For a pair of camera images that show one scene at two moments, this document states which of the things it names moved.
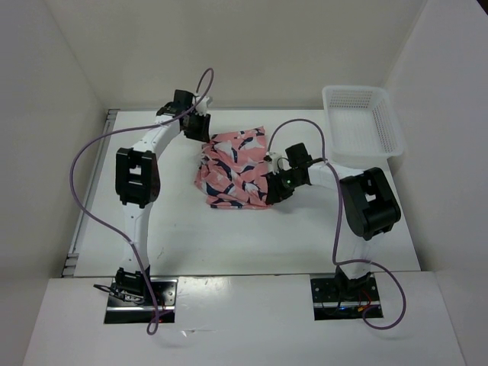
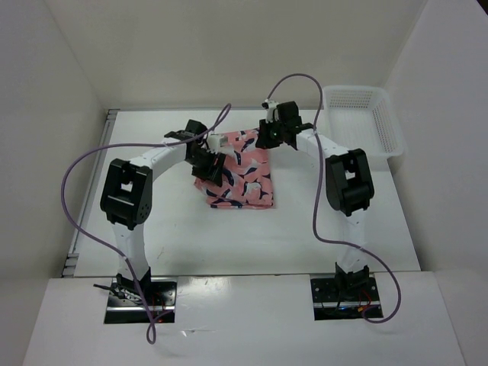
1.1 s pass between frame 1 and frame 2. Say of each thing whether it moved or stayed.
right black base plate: stayed
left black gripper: moved
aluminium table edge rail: stayed
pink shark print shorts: stayed
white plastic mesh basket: stayed
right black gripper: moved
